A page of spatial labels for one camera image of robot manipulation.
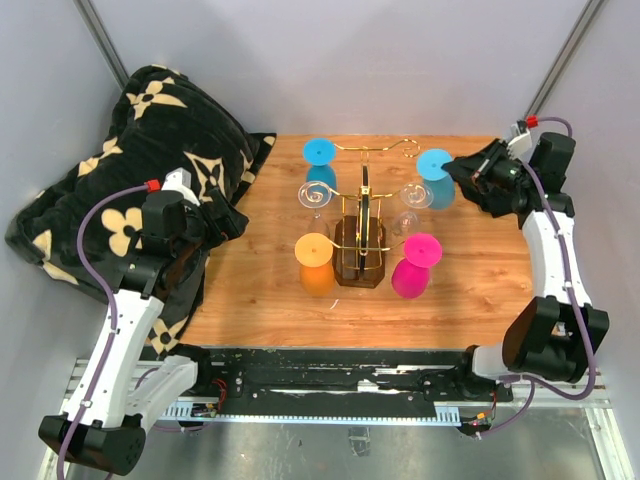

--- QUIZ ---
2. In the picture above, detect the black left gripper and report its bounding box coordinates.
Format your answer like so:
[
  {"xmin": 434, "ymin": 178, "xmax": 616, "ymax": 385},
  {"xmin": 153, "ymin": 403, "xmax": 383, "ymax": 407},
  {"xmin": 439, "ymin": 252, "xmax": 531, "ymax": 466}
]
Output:
[{"xmin": 173, "ymin": 188, "xmax": 249, "ymax": 259}]

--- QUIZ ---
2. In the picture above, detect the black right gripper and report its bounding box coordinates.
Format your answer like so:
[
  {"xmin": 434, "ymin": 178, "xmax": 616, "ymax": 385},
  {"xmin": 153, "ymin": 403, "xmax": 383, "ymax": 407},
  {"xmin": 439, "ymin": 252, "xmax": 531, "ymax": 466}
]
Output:
[{"xmin": 442, "ymin": 139, "xmax": 533, "ymax": 195}]

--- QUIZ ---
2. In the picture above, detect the blue wine glass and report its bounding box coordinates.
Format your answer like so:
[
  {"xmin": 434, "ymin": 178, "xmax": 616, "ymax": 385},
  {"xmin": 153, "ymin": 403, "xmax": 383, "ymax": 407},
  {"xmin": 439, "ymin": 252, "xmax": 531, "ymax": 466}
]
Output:
[
  {"xmin": 302, "ymin": 138, "xmax": 338, "ymax": 191},
  {"xmin": 416, "ymin": 149, "xmax": 455, "ymax": 210}
]

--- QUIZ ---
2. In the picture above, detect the clear wine glass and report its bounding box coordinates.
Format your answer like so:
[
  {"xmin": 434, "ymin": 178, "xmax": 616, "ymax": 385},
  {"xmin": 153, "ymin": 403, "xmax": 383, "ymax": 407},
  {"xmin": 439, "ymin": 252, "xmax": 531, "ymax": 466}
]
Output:
[
  {"xmin": 392, "ymin": 182, "xmax": 434, "ymax": 238},
  {"xmin": 298, "ymin": 181, "xmax": 333, "ymax": 237}
]

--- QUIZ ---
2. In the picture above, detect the pink wine glass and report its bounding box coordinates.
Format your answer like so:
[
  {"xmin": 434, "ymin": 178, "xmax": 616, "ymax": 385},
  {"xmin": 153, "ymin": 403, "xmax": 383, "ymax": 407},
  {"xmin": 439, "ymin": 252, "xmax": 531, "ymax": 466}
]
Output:
[{"xmin": 391, "ymin": 233, "xmax": 443, "ymax": 299}]

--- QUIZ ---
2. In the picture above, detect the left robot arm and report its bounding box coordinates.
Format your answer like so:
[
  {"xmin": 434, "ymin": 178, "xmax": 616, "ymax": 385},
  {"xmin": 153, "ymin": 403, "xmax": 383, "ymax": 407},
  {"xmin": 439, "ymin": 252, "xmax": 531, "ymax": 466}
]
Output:
[{"xmin": 38, "ymin": 181, "xmax": 248, "ymax": 479}]

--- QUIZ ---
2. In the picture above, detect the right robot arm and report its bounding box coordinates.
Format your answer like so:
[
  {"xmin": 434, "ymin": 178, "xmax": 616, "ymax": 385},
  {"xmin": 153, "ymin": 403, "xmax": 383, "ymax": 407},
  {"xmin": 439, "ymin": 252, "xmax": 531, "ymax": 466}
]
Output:
[{"xmin": 443, "ymin": 132, "xmax": 609, "ymax": 400}]

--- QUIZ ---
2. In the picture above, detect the orange wine glass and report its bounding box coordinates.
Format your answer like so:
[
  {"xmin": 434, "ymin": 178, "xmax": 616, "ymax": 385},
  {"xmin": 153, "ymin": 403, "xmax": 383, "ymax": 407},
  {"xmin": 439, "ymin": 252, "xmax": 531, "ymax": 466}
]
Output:
[{"xmin": 294, "ymin": 233, "xmax": 335, "ymax": 297}]

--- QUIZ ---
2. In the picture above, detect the gold wine glass rack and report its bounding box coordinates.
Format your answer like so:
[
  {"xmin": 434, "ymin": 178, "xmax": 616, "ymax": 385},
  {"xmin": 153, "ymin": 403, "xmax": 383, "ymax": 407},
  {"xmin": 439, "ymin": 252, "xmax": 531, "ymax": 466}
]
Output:
[{"xmin": 329, "ymin": 138, "xmax": 421, "ymax": 288}]

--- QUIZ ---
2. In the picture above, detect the black cloth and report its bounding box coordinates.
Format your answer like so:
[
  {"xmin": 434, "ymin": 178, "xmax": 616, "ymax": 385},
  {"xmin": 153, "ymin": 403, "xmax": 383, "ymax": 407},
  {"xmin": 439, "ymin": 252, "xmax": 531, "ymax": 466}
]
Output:
[{"xmin": 443, "ymin": 144, "xmax": 525, "ymax": 218}]

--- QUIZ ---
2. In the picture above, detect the black floral blanket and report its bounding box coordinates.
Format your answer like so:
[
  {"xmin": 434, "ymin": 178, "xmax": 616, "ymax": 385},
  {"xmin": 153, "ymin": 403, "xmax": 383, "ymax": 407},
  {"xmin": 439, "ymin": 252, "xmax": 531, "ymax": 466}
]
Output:
[{"xmin": 5, "ymin": 65, "xmax": 277, "ymax": 358}]

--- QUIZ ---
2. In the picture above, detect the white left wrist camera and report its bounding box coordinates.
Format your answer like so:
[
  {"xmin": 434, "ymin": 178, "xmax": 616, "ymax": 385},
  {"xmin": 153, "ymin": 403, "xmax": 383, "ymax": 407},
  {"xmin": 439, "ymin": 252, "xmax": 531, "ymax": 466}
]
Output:
[{"xmin": 161, "ymin": 168, "xmax": 200, "ymax": 205}]

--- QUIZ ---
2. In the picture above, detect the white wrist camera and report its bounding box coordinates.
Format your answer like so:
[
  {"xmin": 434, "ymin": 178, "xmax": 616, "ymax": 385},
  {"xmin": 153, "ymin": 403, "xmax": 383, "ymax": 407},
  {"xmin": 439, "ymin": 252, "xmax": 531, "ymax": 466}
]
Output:
[
  {"xmin": 161, "ymin": 168, "xmax": 200, "ymax": 205},
  {"xmin": 504, "ymin": 120, "xmax": 533, "ymax": 158}
]

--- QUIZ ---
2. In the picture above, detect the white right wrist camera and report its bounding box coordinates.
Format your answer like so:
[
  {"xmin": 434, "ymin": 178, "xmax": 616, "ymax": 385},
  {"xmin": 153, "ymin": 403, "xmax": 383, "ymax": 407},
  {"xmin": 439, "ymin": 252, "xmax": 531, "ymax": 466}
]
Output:
[{"xmin": 504, "ymin": 120, "xmax": 533, "ymax": 158}]

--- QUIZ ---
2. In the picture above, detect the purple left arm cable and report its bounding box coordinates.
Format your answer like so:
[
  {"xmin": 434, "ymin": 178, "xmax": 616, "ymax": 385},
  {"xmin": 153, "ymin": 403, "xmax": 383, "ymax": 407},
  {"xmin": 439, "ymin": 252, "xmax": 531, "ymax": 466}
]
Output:
[{"xmin": 54, "ymin": 180, "xmax": 161, "ymax": 479}]

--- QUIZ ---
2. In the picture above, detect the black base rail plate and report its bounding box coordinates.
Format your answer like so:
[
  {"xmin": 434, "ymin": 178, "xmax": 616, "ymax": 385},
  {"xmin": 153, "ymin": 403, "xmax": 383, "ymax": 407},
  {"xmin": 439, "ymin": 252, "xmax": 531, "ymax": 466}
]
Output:
[{"xmin": 134, "ymin": 344, "xmax": 516, "ymax": 421}]

